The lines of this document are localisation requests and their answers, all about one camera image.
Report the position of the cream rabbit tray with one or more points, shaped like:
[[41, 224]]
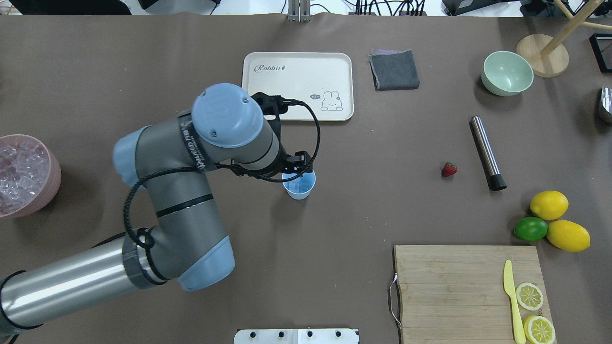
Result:
[[323, 80]]

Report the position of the steel muddler black tip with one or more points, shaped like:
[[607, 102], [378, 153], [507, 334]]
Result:
[[494, 177]]

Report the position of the red strawberry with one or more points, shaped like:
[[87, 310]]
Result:
[[448, 169]]

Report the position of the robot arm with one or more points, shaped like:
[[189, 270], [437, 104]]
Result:
[[172, 226]]

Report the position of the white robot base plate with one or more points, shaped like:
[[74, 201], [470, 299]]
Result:
[[298, 336]]

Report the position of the yellow lemon upper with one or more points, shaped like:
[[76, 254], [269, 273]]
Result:
[[549, 205]]

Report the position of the lemon slice upper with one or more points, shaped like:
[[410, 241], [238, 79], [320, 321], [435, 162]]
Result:
[[529, 296]]

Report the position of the pink bowl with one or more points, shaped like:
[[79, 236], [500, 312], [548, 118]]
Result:
[[51, 185]]

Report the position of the yellow plastic knife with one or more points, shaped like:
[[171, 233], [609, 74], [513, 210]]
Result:
[[508, 287]]

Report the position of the black frame tray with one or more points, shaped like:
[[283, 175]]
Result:
[[601, 44]]

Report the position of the steel ice scoop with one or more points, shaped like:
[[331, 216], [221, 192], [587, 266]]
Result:
[[604, 109]]

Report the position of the light blue cup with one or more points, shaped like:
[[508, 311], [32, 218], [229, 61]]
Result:
[[311, 176]]

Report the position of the bamboo cutting board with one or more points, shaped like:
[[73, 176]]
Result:
[[453, 294]]

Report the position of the pile of clear ice cubes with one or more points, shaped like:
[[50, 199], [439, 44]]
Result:
[[24, 168]]

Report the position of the lemon slice lower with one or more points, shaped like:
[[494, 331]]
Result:
[[539, 330]]

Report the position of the aluminium frame post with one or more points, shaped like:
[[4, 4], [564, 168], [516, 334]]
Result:
[[299, 11]]

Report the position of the grey folded cloth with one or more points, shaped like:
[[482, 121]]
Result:
[[394, 70]]

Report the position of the lemon slice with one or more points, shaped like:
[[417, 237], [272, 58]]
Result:
[[539, 330], [529, 296]]

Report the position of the yellow lemon lower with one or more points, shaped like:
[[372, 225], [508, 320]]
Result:
[[568, 236]]

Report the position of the green lime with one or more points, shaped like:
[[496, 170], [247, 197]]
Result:
[[531, 229]]

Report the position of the wooden mug tree stand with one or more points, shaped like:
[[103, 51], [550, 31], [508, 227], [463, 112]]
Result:
[[545, 54]]

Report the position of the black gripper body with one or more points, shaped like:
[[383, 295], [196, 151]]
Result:
[[297, 161]]

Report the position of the mint green bowl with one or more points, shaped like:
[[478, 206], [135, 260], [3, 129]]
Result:
[[506, 74]]

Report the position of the yellow lemon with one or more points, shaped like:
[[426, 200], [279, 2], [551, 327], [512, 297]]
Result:
[[568, 236], [549, 205]]

